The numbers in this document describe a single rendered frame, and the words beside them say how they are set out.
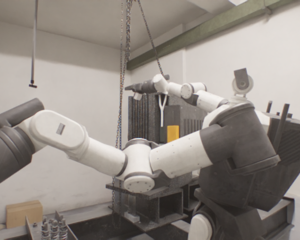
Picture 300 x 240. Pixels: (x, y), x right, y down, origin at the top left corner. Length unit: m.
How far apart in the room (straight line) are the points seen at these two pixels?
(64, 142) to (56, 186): 3.26
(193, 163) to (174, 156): 0.05
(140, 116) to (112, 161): 1.19
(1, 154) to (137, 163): 0.29
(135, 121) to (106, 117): 2.14
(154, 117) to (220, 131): 1.14
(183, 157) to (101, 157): 0.20
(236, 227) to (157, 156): 0.35
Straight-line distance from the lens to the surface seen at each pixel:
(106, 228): 1.89
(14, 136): 0.44
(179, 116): 1.39
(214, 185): 0.70
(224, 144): 0.49
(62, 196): 3.76
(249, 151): 0.48
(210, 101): 0.99
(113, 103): 3.95
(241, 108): 0.49
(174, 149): 0.52
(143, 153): 0.55
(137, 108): 1.74
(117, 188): 1.58
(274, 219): 2.21
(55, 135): 0.44
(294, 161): 0.69
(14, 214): 3.33
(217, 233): 0.80
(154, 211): 1.56
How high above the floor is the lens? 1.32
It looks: 3 degrees up
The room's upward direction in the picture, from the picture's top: straight up
